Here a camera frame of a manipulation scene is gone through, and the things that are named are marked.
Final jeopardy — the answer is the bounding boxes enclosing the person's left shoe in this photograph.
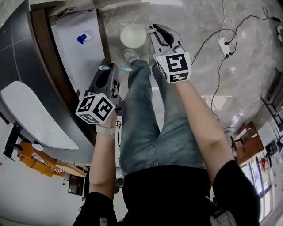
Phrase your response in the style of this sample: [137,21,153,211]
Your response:
[122,48,141,65]

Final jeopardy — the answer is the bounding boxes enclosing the person's right forearm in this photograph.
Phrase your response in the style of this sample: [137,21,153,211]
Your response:
[173,78,235,188]

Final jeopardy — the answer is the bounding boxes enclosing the orange sofa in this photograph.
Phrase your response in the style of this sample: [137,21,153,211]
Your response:
[17,141,67,178]

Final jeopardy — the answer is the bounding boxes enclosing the beige wristband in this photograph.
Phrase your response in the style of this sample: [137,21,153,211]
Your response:
[95,125,117,136]

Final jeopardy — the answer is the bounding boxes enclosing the black-topped sink vanity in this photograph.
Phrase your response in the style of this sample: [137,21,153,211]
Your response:
[0,0,112,155]

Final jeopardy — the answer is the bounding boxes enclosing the black plugged floor cables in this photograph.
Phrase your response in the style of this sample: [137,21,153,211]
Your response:
[190,8,282,124]

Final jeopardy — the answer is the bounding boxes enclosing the black faucet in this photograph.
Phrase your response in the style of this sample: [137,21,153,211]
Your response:
[3,124,24,162]

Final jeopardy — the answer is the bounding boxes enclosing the round wooden table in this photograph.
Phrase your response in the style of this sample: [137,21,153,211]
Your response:
[55,162,89,177]

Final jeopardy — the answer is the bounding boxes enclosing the grey right shoulder strap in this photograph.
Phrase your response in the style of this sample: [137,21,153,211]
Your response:
[209,207,233,226]

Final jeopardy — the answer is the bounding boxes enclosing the white drawer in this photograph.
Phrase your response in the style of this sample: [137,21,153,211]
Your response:
[50,8,106,94]

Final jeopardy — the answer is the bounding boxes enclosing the pale green cup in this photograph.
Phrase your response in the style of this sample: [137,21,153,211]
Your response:
[120,23,153,49]

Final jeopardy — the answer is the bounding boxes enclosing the person's left forearm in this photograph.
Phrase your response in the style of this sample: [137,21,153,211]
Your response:
[88,112,118,200]

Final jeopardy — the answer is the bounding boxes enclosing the white power strip with plugs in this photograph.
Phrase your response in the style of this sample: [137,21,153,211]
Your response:
[218,37,233,59]

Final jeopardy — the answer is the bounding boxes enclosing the white floor cable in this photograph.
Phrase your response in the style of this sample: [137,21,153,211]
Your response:
[218,0,233,41]

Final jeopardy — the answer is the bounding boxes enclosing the striped cushion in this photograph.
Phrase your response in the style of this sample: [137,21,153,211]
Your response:
[31,149,64,173]

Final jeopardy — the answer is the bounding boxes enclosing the person's black shirt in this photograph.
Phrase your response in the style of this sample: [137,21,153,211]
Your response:
[72,160,260,226]

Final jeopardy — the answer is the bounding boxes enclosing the brown wooden furniture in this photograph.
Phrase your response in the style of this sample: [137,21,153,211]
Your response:
[231,121,265,164]

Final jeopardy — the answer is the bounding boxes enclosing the blue capped white bottle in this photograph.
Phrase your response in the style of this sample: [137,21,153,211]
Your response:
[76,30,95,45]

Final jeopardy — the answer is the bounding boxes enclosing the teal toothbrush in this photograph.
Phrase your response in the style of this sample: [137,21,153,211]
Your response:
[99,64,133,73]

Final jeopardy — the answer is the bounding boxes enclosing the black metal rack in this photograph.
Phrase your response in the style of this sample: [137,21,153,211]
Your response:
[260,94,283,127]

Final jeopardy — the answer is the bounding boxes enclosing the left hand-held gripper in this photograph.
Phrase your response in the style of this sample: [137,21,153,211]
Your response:
[75,64,125,126]

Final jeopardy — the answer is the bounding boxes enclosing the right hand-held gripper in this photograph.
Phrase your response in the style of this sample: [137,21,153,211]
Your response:
[147,23,193,84]

